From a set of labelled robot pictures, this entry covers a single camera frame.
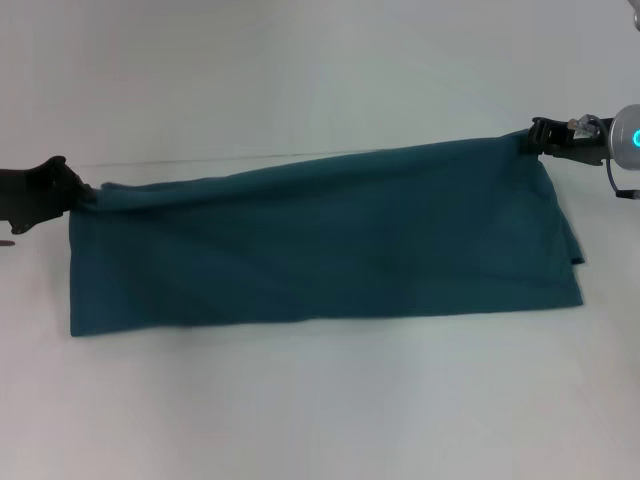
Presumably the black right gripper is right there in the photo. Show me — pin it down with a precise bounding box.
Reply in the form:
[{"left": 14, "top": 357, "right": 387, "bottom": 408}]
[{"left": 518, "top": 116, "right": 615, "bottom": 167}]

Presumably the grey right wrist cable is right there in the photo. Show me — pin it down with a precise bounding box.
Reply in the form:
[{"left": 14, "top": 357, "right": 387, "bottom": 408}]
[{"left": 604, "top": 158, "right": 640, "bottom": 198}]

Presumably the teal t-shirt with FREE print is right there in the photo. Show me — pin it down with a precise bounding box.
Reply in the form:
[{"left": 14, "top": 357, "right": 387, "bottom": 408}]
[{"left": 67, "top": 130, "right": 587, "bottom": 339}]

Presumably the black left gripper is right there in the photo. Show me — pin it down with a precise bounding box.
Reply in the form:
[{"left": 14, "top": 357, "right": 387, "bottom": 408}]
[{"left": 0, "top": 155, "right": 99, "bottom": 236}]

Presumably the silver plug on right gripper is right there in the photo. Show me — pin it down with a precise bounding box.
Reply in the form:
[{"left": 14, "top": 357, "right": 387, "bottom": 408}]
[{"left": 566, "top": 114, "right": 600, "bottom": 140}]

